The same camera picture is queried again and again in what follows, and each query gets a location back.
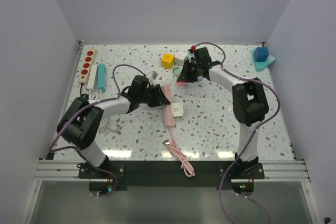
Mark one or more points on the beige red power strip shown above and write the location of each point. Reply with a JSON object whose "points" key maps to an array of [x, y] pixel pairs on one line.
{"points": [[89, 59]]}

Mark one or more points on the teal power strip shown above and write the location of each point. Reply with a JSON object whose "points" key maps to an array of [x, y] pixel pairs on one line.
{"points": [[101, 77], [260, 66]]}

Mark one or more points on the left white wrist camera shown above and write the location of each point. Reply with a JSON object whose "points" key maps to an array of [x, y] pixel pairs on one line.
{"points": [[152, 75]]}

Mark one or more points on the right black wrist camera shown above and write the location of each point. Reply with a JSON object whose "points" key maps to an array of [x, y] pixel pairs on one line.
{"points": [[201, 56]]}

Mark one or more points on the pink cube adapter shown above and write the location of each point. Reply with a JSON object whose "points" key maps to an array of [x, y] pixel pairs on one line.
{"points": [[181, 84]]}

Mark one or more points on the dark blue cube adapter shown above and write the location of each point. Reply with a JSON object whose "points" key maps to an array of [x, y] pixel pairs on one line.
{"points": [[261, 54]]}

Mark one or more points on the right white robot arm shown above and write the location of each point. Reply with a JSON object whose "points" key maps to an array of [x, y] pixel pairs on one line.
{"points": [[249, 102]]}

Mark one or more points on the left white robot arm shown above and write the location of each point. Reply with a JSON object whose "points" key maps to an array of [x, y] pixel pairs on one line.
{"points": [[80, 124]]}

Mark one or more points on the white green cube adapter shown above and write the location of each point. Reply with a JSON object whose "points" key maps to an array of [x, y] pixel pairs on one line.
{"points": [[177, 71]]}

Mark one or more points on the white cartoon cube adapter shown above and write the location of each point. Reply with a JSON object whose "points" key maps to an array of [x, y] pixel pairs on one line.
{"points": [[180, 58]]}

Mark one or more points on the aluminium front rail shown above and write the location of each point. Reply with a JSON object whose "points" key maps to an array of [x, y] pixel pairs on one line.
{"points": [[274, 171]]}

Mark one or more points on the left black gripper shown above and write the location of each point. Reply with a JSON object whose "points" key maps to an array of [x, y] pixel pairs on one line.
{"points": [[159, 98]]}

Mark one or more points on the white square plug adapter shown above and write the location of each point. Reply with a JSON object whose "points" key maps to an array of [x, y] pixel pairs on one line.
{"points": [[177, 110]]}

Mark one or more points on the white pink power strip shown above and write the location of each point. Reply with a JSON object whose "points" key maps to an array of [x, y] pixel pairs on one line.
{"points": [[168, 117]]}

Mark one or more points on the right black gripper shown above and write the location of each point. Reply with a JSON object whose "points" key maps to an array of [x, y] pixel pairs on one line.
{"points": [[185, 75]]}

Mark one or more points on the yellow cube plug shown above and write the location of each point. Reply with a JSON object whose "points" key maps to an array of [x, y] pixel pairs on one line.
{"points": [[167, 61]]}

